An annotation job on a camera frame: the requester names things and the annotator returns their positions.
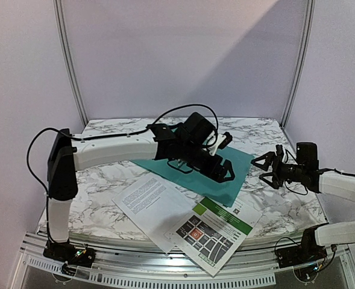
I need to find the teal file folder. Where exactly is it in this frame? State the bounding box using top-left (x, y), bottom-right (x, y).
top-left (133, 148), bottom-right (254, 207)

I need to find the white text paper sheet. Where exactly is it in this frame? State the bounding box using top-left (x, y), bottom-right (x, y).
top-left (113, 173), bottom-right (195, 253)

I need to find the green map flyer sheet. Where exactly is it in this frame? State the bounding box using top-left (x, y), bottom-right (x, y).
top-left (165, 197), bottom-right (262, 276)

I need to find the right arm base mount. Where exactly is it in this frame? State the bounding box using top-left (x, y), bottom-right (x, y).
top-left (274, 237), bottom-right (338, 272)

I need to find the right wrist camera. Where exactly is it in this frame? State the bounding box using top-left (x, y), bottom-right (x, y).
top-left (275, 144), bottom-right (287, 163)

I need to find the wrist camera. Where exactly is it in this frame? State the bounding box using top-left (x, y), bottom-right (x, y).
top-left (275, 144), bottom-right (287, 163)
top-left (206, 132), bottom-right (233, 156)

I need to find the aluminium frame post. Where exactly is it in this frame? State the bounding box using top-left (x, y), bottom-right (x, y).
top-left (280, 0), bottom-right (315, 129)
top-left (53, 0), bottom-right (89, 127)

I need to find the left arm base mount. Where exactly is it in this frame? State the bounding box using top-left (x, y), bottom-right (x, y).
top-left (43, 241), bottom-right (96, 268)

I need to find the aluminium front rail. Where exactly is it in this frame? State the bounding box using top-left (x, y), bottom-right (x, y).
top-left (9, 232), bottom-right (355, 288)

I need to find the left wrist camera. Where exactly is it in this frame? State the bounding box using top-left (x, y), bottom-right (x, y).
top-left (206, 132), bottom-right (233, 156)

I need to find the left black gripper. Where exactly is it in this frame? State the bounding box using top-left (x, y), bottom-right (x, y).
top-left (180, 141), bottom-right (236, 183)

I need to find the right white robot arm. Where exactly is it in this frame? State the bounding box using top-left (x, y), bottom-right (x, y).
top-left (251, 142), bottom-right (355, 263)

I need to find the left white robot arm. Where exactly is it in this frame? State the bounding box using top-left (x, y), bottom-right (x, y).
top-left (46, 112), bottom-right (235, 261)

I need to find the left aluminium frame post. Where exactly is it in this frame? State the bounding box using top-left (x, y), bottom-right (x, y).
top-left (53, 0), bottom-right (89, 127)

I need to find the right aluminium frame post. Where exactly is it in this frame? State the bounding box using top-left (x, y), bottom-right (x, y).
top-left (280, 0), bottom-right (315, 129)

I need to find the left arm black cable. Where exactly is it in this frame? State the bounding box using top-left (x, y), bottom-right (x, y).
top-left (26, 104), bottom-right (220, 244)

